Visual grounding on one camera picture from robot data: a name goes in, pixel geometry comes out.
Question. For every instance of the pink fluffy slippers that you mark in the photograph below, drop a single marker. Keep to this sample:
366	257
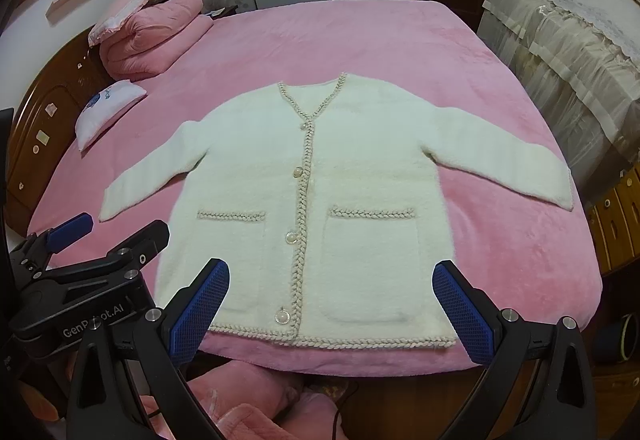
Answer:
246	401

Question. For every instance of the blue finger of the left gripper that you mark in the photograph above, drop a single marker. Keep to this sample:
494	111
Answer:
36	251
122	263

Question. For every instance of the brown wooden headboard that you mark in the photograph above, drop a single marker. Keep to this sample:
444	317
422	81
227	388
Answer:
44	125

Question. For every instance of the small white printed pillow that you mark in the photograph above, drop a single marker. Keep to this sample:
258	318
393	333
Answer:
104	109

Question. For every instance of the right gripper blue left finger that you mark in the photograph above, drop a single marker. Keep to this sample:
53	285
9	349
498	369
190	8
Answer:
166	339

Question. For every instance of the folded pink quilt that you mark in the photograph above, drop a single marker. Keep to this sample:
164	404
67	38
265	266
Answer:
153	39

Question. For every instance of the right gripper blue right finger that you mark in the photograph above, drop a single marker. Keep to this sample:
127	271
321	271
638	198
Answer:
498	340

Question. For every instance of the white fluffy cardigan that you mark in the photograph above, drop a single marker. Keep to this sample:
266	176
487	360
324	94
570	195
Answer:
324	201

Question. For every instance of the wooden drawer cabinet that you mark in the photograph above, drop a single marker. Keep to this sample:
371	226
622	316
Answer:
614	224

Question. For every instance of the pink pillow with lace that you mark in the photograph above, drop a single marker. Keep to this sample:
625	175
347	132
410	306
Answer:
113	18

